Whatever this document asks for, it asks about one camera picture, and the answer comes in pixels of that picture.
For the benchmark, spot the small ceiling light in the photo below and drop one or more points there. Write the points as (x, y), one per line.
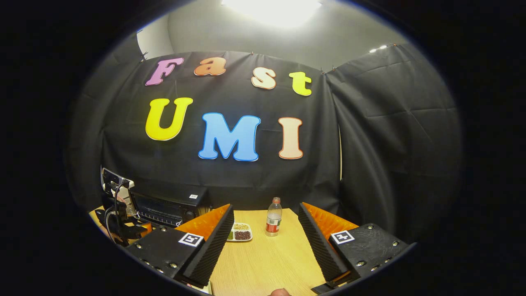
(378, 49)

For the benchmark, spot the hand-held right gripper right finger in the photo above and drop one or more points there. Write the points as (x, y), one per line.
(320, 246)

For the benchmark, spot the large ceiling light panel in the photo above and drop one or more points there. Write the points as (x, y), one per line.
(271, 10)

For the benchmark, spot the white divided dish of beans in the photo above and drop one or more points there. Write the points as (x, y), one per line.
(241, 233)

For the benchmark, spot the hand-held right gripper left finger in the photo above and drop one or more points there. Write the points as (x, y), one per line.
(209, 250)

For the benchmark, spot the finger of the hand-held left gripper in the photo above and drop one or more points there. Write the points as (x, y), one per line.
(144, 228)

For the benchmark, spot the black backdrop cloth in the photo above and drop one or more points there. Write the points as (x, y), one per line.
(246, 172)

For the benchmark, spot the black electric oven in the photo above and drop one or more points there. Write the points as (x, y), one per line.
(168, 207)

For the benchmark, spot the clear bottle with red label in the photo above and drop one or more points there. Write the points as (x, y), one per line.
(273, 222)

